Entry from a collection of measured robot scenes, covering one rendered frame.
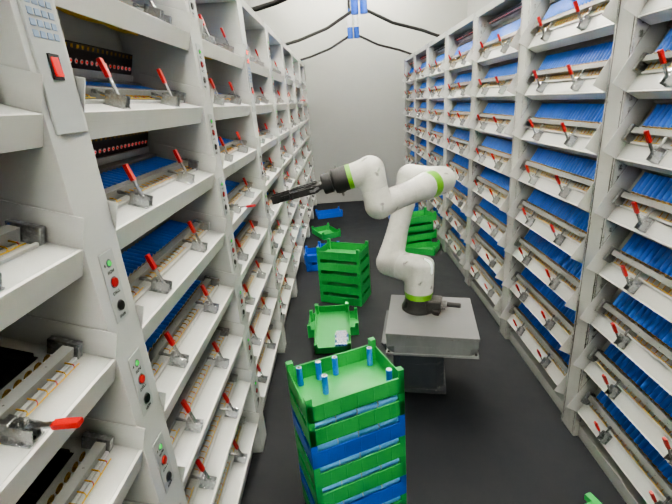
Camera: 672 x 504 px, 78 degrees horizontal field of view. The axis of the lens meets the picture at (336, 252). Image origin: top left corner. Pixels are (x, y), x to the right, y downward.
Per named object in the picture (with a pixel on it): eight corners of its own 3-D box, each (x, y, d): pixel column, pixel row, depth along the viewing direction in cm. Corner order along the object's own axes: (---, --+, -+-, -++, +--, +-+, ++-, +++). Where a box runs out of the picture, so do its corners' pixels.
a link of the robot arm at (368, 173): (379, 152, 157) (381, 150, 146) (388, 184, 159) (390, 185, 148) (343, 163, 158) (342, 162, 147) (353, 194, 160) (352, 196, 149)
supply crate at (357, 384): (373, 356, 140) (372, 336, 137) (404, 392, 122) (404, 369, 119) (288, 383, 130) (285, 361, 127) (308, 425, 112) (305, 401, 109)
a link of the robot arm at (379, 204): (411, 175, 178) (433, 169, 169) (418, 201, 180) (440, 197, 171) (354, 195, 155) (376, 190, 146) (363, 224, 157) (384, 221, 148)
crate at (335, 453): (375, 395, 145) (374, 376, 142) (405, 435, 127) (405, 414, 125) (293, 423, 135) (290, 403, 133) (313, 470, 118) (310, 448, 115)
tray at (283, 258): (290, 258, 288) (294, 240, 283) (277, 297, 231) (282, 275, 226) (261, 252, 286) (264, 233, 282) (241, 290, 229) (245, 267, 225)
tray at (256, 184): (260, 198, 202) (264, 179, 199) (230, 237, 145) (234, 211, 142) (219, 189, 201) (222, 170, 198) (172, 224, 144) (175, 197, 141)
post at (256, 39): (297, 291, 307) (266, 24, 247) (296, 297, 298) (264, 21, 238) (270, 293, 307) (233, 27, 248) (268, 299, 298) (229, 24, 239)
